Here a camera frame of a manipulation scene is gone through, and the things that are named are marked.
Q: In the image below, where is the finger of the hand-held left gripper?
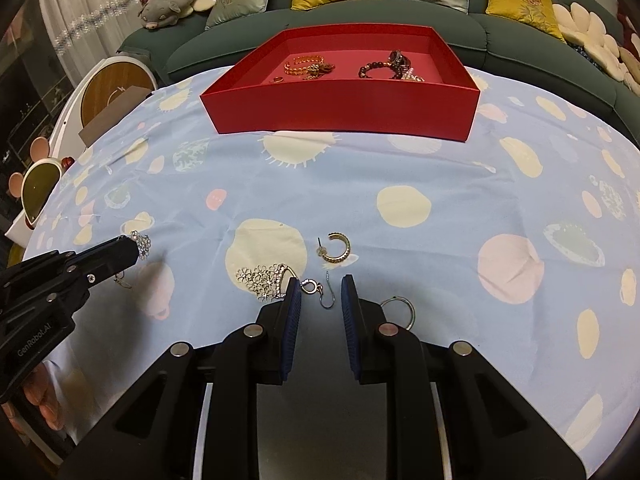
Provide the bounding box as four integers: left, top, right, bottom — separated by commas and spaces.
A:
62, 235, 141, 273
75, 251, 141, 295

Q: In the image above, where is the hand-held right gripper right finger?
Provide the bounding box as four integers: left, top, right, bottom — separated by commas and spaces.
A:
340, 274, 586, 480

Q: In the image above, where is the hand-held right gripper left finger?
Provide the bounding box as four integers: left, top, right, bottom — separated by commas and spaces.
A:
57, 277, 303, 480

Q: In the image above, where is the silver ring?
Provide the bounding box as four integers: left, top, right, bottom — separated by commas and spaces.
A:
379, 296, 417, 332

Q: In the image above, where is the red cardboard box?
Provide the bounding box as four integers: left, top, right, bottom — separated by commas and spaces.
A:
200, 22, 482, 143

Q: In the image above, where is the gold wristwatch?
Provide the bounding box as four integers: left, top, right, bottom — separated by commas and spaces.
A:
302, 62, 337, 82

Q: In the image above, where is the dark beaded bracelet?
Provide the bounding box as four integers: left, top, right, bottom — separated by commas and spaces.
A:
357, 61, 401, 80

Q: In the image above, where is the gold bangle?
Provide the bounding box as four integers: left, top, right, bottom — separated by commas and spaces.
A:
284, 55, 321, 75

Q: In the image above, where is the person's left hand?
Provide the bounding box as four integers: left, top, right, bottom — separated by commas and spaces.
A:
10, 362, 68, 433

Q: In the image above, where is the white mirror with round ears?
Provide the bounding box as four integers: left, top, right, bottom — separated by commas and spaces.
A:
5, 137, 76, 241

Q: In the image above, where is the blue patterned tablecloth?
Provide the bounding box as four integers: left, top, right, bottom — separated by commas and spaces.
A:
22, 65, 640, 480

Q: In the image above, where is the white sheer curtain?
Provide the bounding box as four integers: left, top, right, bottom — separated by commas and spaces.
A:
37, 0, 146, 96

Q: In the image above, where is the grey pig plush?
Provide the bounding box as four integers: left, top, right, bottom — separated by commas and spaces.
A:
138, 0, 199, 30

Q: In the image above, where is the dark green sofa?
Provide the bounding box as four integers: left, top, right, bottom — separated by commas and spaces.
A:
117, 0, 640, 136

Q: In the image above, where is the white flower-shaped cushion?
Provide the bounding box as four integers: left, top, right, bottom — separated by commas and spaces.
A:
552, 2, 640, 93

